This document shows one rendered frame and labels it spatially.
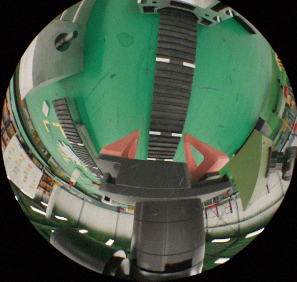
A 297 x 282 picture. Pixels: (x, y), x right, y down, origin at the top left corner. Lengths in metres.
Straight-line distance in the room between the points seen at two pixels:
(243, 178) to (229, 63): 0.32
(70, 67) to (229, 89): 0.25
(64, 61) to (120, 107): 0.12
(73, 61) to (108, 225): 11.34
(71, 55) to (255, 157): 0.46
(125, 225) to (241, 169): 10.88
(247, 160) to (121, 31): 0.42
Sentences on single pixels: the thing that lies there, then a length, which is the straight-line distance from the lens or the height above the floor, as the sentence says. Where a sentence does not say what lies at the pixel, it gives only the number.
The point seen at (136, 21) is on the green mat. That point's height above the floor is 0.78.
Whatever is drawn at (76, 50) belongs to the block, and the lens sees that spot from 0.17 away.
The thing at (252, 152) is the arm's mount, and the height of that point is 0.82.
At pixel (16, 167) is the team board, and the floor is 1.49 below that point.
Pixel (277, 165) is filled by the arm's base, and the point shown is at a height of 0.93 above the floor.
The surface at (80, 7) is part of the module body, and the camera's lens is 0.22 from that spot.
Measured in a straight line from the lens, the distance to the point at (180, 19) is 0.16.
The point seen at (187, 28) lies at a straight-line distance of 0.15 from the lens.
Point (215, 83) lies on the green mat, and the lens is 0.17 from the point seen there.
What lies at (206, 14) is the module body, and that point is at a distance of 0.16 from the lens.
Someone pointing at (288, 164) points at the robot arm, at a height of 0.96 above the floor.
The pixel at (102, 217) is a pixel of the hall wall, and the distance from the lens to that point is 11.37.
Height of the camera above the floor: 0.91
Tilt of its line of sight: 52 degrees down
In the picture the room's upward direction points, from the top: 175 degrees counter-clockwise
